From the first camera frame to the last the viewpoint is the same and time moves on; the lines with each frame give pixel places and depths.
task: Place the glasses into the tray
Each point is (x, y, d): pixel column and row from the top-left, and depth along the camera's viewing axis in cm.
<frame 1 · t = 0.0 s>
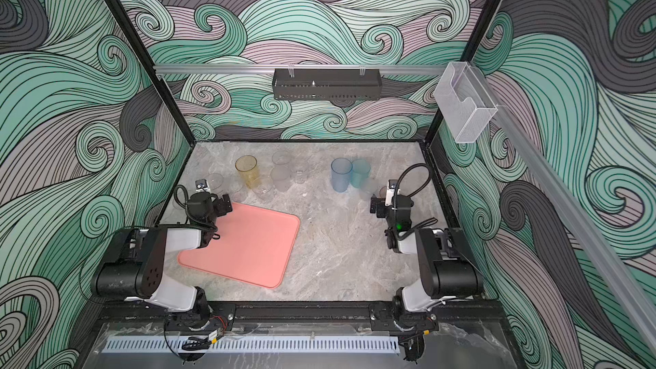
left hand: (212, 195, 94), fingers open
right hand: (385, 194, 94), fingers open
yellow plastic cup: (248, 170, 95), point 14 cm above the table
blue plastic cup: (341, 173, 98), point 10 cm above the table
green plastic cup: (360, 170, 95), point 13 cm above the table
small clear faceted glass: (300, 169, 109), point 3 cm above the table
clear glass left: (215, 183, 96), point 9 cm above the table
clear glass front: (264, 190, 103), point 2 cm above the table

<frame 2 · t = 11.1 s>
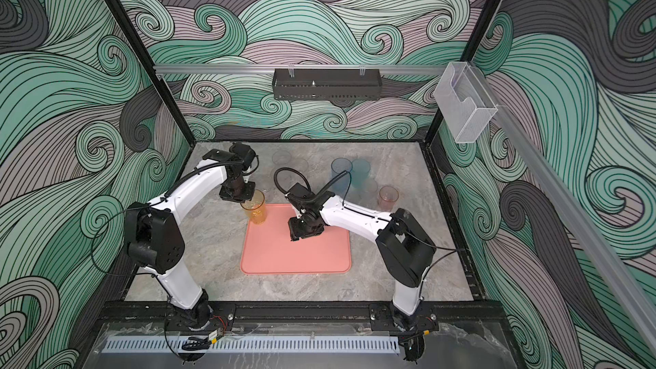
left hand: (243, 197, 86), fingers closed
right hand: (294, 237, 83), fingers open
yellow plastic cup: (255, 207, 84), point 13 cm above the table
pink tray: (266, 248, 89), on the table
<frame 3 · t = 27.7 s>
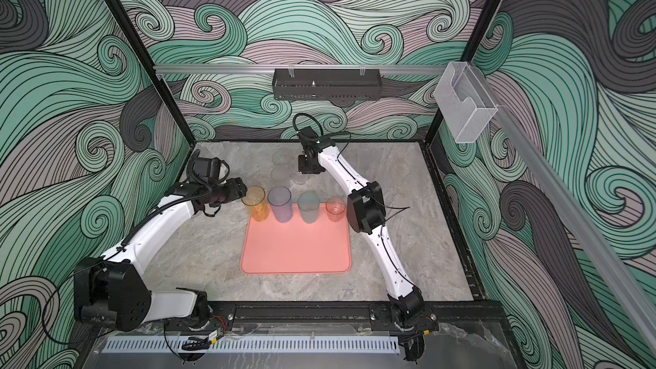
left hand: (237, 187, 85), fingers open
right hand: (303, 170, 100), fingers open
blue plastic cup: (280, 201, 89), point 11 cm above the table
green plastic cup: (308, 205, 94), point 5 cm above the table
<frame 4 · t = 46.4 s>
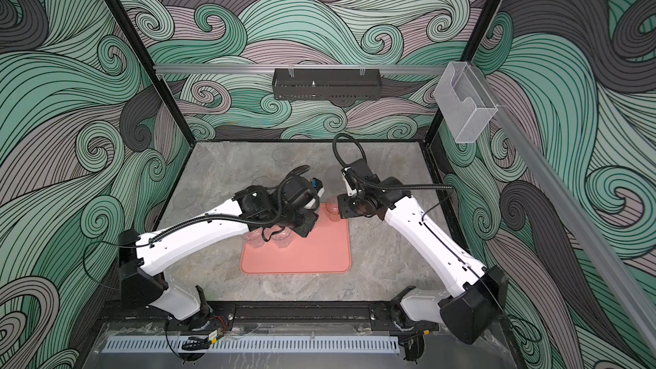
left hand: (313, 219, 71), fingers closed
right hand: (343, 208, 75), fingers open
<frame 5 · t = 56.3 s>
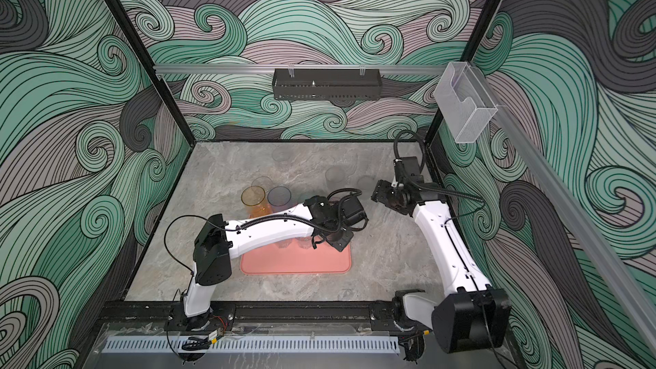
left hand: (342, 236, 78), fingers closed
right hand: (379, 196, 80), fingers open
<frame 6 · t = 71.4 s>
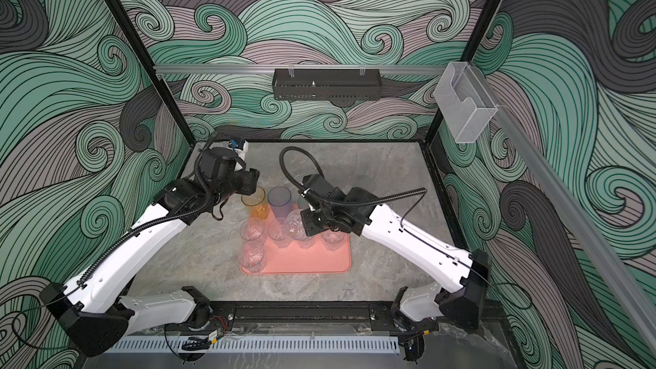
left hand: (249, 168, 72), fingers open
right hand: (304, 223, 69), fingers closed
clear glass left: (253, 230, 94), on the table
